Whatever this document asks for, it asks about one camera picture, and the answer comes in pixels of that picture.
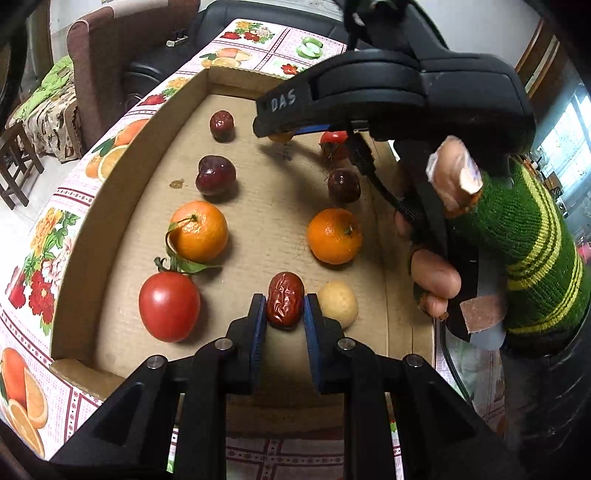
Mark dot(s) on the person right hand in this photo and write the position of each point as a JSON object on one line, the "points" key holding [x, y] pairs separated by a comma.
{"points": [[438, 221]]}

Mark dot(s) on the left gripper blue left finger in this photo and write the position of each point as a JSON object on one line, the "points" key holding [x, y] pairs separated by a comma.
{"points": [[247, 335]]}

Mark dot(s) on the orange mandarin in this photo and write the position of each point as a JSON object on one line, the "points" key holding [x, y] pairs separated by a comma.
{"points": [[334, 236]]}

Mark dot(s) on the brown armchair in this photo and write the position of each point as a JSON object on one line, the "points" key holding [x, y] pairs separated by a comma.
{"points": [[102, 43]]}

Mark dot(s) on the black leather sofa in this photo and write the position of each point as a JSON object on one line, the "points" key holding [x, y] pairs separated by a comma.
{"points": [[276, 40]]}

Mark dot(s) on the green striped sleeve forearm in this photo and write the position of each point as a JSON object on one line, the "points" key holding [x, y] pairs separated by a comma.
{"points": [[518, 226]]}

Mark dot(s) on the dark plum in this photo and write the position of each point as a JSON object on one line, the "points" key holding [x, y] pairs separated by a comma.
{"points": [[216, 174], [344, 186]]}

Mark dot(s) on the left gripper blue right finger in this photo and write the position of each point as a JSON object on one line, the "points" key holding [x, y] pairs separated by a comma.
{"points": [[322, 334]]}

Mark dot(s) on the mandarin with leaf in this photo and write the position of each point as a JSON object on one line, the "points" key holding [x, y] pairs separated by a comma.
{"points": [[196, 235]]}

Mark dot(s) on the cardboard tray box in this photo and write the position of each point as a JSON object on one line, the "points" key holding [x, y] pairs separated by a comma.
{"points": [[98, 338]]}

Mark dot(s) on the red tomato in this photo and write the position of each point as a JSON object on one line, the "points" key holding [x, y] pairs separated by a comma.
{"points": [[333, 145], [169, 306]]}

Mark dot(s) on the floral fruit print tablecloth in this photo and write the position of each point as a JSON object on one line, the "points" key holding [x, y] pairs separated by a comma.
{"points": [[57, 408]]}

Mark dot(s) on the green patterned bedding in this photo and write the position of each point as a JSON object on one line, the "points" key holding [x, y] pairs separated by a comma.
{"points": [[49, 115]]}

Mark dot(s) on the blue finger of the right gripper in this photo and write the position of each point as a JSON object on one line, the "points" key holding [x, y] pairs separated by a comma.
{"points": [[312, 129]]}

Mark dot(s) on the wooden stool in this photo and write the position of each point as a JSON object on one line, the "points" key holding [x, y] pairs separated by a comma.
{"points": [[18, 161]]}

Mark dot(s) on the brown kiwi fruit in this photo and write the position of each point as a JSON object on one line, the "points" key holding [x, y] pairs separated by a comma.
{"points": [[282, 138]]}

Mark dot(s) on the yellow longan fruit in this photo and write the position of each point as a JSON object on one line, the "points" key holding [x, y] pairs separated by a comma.
{"points": [[338, 302]]}

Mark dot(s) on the red jujube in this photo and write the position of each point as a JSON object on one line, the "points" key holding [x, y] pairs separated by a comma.
{"points": [[222, 125], [285, 301]]}

